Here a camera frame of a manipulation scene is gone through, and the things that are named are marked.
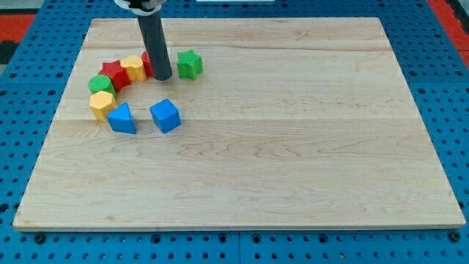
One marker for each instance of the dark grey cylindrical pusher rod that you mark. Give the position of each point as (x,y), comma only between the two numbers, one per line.
(151,28)

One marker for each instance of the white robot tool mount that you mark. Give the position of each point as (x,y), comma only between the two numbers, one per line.
(140,7)

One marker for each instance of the green star block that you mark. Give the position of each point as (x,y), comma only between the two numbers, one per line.
(189,64)

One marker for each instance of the red circle block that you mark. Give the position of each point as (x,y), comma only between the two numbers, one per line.
(147,64)

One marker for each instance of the red star block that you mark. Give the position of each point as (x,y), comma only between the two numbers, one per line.
(118,75)

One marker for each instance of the green circle block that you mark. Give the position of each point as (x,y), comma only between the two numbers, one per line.
(100,83)

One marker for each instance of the yellow heart block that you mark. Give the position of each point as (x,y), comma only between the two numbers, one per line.
(134,67)

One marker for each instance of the blue cube block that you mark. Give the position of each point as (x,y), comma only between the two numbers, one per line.
(165,115)

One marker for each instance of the yellow hexagon block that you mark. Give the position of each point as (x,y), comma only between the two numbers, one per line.
(102,103)

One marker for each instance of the blue triangle block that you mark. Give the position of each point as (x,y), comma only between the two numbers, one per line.
(121,119)

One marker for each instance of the wooden board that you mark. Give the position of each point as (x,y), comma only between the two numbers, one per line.
(294,124)

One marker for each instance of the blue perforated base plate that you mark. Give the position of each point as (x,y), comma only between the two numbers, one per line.
(40,41)

